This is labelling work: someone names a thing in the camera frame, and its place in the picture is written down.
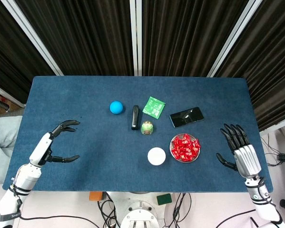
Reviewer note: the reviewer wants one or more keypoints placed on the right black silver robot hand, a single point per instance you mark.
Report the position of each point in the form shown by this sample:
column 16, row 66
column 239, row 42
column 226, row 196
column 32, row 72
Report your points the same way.
column 247, row 159

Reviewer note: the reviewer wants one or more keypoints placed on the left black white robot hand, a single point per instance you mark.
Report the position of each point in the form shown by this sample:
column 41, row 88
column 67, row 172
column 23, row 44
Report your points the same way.
column 41, row 147

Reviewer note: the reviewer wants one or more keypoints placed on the heap of red candies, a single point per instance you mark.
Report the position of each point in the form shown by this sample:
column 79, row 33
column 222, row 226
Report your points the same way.
column 185, row 147

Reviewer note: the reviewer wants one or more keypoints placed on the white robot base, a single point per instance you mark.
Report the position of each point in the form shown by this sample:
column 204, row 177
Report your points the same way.
column 140, row 213

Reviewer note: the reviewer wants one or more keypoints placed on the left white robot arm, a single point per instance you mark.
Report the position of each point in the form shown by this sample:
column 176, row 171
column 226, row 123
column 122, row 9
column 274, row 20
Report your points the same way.
column 25, row 180

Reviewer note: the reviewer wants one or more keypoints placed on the metal bowl with red candies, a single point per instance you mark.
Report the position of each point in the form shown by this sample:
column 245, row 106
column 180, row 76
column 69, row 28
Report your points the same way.
column 180, row 160

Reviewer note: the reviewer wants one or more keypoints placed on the white paper cup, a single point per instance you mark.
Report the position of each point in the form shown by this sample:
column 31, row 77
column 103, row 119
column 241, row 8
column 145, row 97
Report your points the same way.
column 156, row 156

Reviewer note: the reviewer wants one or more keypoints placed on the black power adapter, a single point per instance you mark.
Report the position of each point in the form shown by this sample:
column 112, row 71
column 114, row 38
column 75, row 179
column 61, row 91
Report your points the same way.
column 282, row 156

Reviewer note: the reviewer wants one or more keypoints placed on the grey jeans leg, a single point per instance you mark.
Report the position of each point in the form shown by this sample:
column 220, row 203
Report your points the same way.
column 2, row 142

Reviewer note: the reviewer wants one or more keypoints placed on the blue table cloth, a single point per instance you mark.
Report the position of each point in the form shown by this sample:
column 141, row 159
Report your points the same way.
column 85, row 142

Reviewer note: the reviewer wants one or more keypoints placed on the orange box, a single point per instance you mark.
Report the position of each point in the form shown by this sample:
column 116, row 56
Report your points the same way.
column 95, row 196

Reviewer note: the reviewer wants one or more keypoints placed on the black smartphone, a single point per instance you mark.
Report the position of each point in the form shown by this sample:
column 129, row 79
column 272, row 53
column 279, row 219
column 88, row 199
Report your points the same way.
column 186, row 116

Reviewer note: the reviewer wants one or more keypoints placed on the blue ball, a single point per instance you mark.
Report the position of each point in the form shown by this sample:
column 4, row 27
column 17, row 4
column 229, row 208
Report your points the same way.
column 116, row 107

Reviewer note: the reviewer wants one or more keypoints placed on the dark green box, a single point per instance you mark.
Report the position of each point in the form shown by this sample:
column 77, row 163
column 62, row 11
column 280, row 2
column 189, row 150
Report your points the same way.
column 164, row 199

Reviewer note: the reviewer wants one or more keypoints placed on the black stapler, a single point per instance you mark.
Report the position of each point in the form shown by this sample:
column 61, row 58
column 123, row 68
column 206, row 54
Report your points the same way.
column 135, row 116

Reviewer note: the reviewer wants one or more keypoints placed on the black pleated curtain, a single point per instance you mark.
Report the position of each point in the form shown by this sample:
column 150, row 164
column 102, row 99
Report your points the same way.
column 180, row 35
column 270, row 59
column 9, row 47
column 85, row 35

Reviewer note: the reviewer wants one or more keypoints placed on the green nesting doll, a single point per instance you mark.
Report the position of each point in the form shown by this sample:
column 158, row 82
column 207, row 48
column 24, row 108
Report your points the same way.
column 147, row 128

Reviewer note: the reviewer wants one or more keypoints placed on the green sachet packet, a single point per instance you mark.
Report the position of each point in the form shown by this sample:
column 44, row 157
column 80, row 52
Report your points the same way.
column 153, row 107

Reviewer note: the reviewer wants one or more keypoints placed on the white frame rail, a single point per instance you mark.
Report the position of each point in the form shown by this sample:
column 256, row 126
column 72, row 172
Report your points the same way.
column 6, row 93

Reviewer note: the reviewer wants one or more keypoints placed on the white frame post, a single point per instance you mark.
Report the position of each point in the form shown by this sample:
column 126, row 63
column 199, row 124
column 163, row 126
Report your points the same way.
column 133, row 35
column 31, row 35
column 235, row 35

